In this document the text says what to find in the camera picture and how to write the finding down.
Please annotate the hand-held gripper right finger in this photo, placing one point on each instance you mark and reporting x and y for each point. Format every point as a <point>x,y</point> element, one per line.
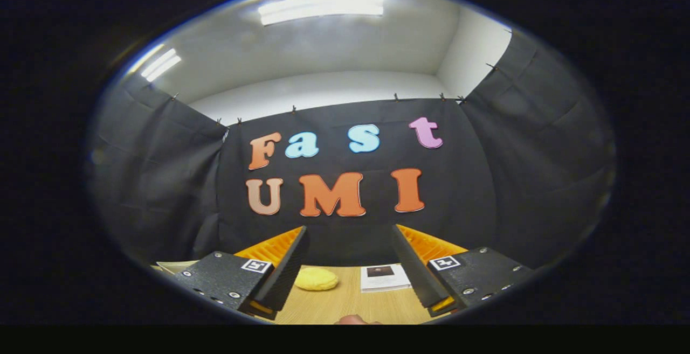
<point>414,268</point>

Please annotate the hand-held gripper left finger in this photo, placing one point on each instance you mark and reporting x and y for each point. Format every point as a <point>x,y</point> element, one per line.
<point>288,270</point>

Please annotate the beige fabric storage box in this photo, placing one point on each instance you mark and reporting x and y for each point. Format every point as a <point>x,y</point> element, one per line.
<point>175,266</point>

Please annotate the yellow plush ball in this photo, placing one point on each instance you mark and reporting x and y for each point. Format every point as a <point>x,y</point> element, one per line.
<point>316,279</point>

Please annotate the white booklet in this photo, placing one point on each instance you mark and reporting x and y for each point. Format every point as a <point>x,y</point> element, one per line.
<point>385,281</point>

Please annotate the black backdrop cloth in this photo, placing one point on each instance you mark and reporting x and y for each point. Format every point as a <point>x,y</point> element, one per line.
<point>463,198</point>

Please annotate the long ceiling light panel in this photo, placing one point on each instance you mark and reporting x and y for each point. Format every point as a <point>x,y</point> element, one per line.
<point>321,9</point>

